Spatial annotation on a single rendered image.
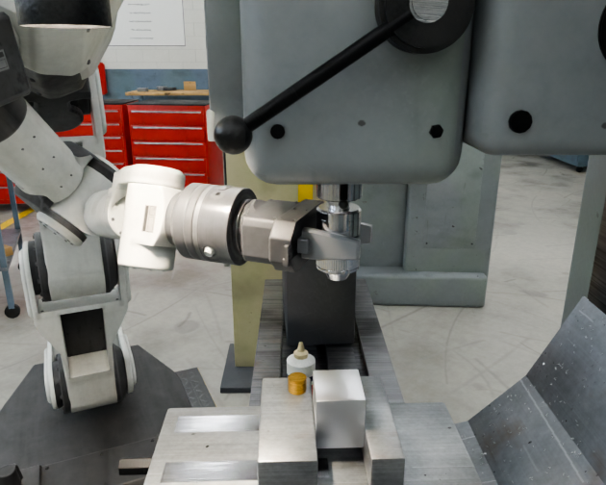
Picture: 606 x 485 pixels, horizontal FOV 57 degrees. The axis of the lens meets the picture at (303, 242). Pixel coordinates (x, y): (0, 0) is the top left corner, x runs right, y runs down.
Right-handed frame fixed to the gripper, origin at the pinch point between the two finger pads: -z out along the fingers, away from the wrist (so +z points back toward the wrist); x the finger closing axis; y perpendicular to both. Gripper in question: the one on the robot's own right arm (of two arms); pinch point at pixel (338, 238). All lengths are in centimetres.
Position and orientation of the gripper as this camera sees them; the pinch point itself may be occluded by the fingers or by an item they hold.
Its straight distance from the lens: 59.0
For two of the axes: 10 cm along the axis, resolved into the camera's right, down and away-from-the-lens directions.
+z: -9.4, -1.2, 3.1
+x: 3.3, -3.0, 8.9
